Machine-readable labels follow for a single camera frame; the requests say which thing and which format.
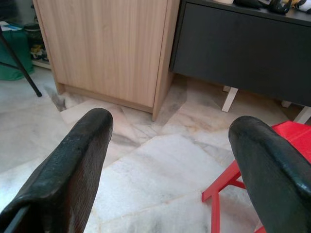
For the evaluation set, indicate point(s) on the black pouch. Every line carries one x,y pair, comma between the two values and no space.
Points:
246,4

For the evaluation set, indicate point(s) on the black tripod stand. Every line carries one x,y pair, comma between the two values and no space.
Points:
22,69

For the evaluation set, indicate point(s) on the green bag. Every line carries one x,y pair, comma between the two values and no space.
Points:
14,48

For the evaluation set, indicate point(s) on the white papers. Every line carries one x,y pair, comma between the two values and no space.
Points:
9,26

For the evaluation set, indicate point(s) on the light wooden cabinet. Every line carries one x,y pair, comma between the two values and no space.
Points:
107,48

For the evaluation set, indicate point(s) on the black tape dispenser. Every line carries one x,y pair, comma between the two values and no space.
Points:
279,7

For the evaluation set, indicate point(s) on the black low console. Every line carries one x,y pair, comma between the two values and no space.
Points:
243,48

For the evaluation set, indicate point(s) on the red plastic stool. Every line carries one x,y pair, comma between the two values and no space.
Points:
296,132

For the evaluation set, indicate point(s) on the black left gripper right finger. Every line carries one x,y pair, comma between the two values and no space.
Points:
274,174

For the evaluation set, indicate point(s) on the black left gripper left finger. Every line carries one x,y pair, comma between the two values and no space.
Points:
63,174

